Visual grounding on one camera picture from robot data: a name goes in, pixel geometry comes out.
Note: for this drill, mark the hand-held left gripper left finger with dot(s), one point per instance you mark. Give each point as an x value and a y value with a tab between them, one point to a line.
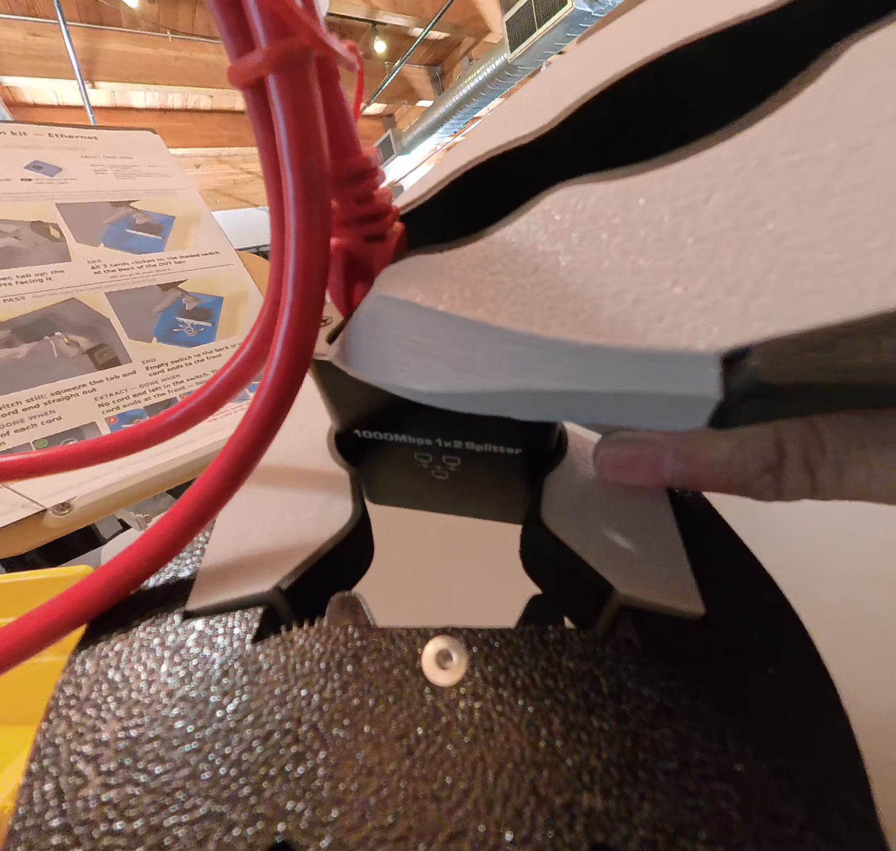
280	515

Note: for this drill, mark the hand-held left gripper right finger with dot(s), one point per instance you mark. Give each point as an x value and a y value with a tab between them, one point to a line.
616	543

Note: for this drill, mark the black ethernet splitter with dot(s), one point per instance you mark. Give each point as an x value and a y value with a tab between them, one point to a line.
448	473

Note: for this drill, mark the person's right hand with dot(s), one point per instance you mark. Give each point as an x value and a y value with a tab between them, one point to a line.
735	459

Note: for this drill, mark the white vent box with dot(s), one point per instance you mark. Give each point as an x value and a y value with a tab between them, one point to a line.
539	11

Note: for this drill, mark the yellow plastic bin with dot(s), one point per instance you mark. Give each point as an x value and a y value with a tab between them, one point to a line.
28	725

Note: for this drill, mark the printed instruction sheet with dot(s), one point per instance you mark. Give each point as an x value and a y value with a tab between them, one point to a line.
140	186

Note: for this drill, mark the grey metal pole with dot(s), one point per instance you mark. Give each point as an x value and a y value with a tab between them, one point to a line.
66	39

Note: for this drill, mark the silver air duct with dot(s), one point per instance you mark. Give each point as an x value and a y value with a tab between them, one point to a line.
455	95

